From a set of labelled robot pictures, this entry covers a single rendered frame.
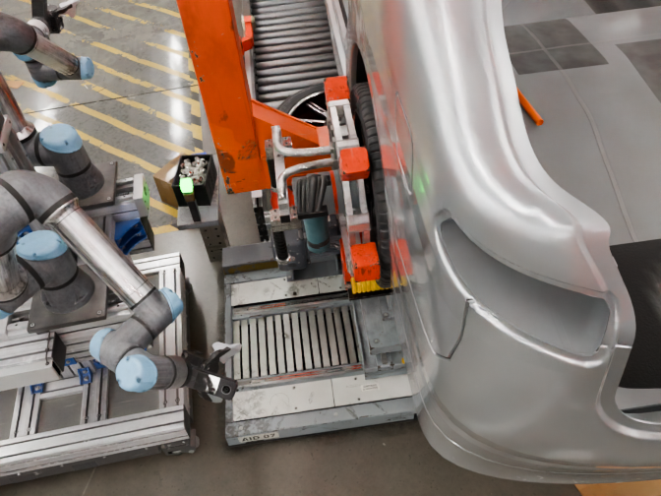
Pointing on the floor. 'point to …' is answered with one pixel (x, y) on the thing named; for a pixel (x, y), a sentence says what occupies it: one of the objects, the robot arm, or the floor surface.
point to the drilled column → (214, 239)
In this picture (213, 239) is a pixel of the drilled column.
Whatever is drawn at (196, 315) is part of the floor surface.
